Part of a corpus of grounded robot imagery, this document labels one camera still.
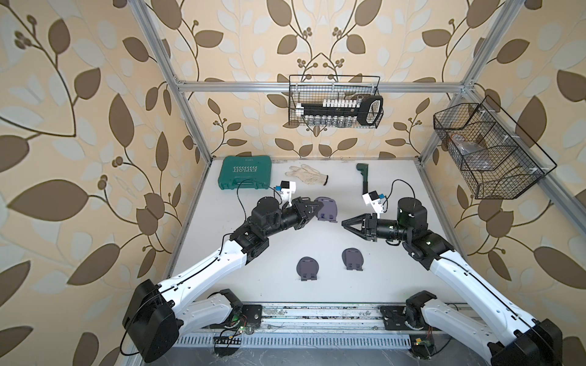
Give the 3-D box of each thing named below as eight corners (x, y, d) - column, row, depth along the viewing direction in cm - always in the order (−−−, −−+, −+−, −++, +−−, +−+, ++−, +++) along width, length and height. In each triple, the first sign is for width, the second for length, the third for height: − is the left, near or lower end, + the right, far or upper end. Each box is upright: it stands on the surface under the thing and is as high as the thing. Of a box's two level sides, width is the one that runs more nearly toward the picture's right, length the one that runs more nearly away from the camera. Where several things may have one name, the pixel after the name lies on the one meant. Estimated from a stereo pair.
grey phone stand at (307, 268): (296, 280, 84) (296, 279, 82) (296, 258, 89) (296, 256, 88) (319, 280, 84) (319, 279, 82) (318, 258, 89) (318, 256, 88)
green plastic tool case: (215, 189, 109) (213, 185, 106) (224, 160, 121) (222, 155, 119) (269, 189, 109) (269, 185, 106) (273, 160, 121) (272, 155, 119)
